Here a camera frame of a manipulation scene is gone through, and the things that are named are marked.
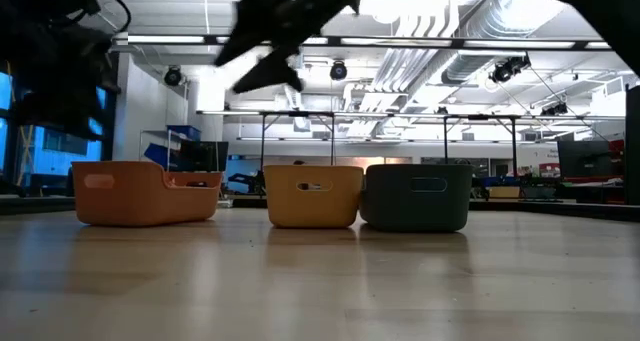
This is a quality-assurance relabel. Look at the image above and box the black ceiling camera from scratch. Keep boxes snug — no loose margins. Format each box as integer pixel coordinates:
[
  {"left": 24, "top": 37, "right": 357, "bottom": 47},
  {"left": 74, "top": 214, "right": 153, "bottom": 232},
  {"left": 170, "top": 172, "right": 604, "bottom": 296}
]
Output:
[
  {"left": 489, "top": 54, "right": 531, "bottom": 85},
  {"left": 540, "top": 100, "right": 570, "bottom": 117}
]

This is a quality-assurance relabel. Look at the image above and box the yellow plastic bin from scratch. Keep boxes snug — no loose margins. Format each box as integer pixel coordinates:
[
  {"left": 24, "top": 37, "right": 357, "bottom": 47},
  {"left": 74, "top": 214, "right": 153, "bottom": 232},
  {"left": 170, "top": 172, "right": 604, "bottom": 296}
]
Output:
[{"left": 263, "top": 164, "right": 365, "bottom": 230}]

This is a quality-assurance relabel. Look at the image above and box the black monitor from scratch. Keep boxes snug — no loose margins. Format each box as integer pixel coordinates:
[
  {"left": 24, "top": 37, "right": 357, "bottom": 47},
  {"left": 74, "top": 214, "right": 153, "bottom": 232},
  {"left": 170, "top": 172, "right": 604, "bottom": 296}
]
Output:
[
  {"left": 178, "top": 139, "right": 230, "bottom": 174},
  {"left": 556, "top": 139, "right": 612, "bottom": 180}
]

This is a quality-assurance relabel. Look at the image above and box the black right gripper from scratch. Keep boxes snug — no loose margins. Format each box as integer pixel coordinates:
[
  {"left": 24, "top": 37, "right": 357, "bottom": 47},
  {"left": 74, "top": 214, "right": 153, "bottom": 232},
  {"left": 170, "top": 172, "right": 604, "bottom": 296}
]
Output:
[{"left": 214, "top": 0, "right": 389, "bottom": 67}]

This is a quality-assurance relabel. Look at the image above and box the teal plastic bin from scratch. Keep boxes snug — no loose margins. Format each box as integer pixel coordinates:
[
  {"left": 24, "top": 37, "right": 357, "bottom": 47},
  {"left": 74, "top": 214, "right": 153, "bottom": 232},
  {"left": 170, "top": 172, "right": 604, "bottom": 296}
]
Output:
[{"left": 358, "top": 163, "right": 474, "bottom": 234}]

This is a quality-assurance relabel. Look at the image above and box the black pillar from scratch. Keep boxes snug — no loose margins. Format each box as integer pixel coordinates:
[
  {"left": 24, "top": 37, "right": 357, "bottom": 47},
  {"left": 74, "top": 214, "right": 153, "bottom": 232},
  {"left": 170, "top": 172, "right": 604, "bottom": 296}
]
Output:
[{"left": 624, "top": 84, "right": 640, "bottom": 206}]

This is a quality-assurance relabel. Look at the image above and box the blue shelf bin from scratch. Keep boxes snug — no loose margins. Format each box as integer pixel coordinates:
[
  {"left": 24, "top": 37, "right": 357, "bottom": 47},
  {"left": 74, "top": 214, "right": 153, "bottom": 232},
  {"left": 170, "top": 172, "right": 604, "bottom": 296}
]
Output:
[{"left": 166, "top": 124, "right": 203, "bottom": 142}]

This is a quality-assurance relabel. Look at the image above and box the orange plastic bin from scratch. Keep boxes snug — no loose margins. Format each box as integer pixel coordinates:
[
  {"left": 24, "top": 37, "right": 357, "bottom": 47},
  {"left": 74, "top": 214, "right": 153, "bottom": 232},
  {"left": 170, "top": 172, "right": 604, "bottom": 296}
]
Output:
[{"left": 71, "top": 160, "right": 224, "bottom": 228}]

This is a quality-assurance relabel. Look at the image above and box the black leg table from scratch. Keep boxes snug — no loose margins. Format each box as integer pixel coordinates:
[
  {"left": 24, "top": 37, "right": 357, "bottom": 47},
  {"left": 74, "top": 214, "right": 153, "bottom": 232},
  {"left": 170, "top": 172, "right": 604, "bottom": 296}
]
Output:
[
  {"left": 390, "top": 111, "right": 626, "bottom": 166},
  {"left": 196, "top": 109, "right": 392, "bottom": 168}
]

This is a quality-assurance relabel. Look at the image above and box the black ceiling speaker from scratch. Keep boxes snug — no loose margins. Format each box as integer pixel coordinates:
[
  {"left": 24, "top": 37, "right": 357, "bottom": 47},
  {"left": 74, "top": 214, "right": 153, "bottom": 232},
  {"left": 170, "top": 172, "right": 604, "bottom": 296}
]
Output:
[
  {"left": 329, "top": 59, "right": 349, "bottom": 82},
  {"left": 163, "top": 65, "right": 184, "bottom": 88}
]

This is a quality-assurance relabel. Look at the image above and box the silver ventilation duct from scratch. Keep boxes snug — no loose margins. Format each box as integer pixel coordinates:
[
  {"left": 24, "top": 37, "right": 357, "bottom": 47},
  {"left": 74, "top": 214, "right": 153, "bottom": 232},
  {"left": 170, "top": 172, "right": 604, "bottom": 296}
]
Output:
[{"left": 439, "top": 0, "right": 569, "bottom": 86}]

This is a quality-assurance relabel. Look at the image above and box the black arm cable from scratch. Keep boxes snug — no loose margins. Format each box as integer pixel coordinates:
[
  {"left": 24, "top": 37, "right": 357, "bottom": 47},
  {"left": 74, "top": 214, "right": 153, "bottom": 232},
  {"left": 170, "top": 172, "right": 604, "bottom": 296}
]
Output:
[{"left": 84, "top": 0, "right": 133, "bottom": 35}]

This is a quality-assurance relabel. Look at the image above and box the blue plastic bin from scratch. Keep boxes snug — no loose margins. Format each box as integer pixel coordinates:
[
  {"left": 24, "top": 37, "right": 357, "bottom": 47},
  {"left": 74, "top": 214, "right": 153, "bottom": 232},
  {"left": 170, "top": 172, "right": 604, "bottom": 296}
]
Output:
[{"left": 143, "top": 142, "right": 174, "bottom": 171}]

